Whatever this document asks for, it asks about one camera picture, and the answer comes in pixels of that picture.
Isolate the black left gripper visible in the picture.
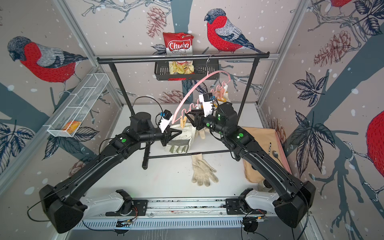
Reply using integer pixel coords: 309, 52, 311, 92
139, 125, 183, 147

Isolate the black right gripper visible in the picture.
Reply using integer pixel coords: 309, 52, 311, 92
184, 109, 229, 139

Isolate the beige glove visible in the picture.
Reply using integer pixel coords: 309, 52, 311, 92
165, 123, 196, 154

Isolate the pink clip hanger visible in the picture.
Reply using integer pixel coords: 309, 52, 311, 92
171, 55, 232, 124

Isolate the knit glove black red cuff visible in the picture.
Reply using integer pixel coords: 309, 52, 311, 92
195, 129, 206, 140

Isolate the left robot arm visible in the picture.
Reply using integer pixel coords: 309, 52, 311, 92
39, 110, 182, 234

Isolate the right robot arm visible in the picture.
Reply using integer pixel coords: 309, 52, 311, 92
187, 103, 316, 228

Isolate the yellow clothespin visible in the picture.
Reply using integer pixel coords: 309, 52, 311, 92
180, 116, 187, 129

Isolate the beige cloth mat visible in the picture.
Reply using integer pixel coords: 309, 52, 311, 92
241, 126, 287, 184

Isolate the red cassava chips bag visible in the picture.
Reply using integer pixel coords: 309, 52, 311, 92
163, 33, 195, 75

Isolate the dark metal spoon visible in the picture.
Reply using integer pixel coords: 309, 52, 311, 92
272, 151, 283, 166

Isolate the black garment rack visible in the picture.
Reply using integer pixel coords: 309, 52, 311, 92
96, 51, 270, 171

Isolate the orange snack packet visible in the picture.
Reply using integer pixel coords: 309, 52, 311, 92
62, 121, 82, 135

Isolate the pink tray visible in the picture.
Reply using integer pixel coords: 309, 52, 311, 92
275, 131, 292, 174

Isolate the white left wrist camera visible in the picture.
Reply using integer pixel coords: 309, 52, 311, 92
159, 110, 173, 133

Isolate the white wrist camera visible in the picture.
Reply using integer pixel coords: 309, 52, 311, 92
199, 93, 214, 117
159, 110, 173, 133

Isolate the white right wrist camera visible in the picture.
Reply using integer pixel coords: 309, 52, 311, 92
199, 93, 214, 117

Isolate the black wall basket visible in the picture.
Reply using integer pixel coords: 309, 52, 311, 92
155, 60, 219, 81

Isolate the white wire mesh shelf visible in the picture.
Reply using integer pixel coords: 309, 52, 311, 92
47, 73, 110, 138

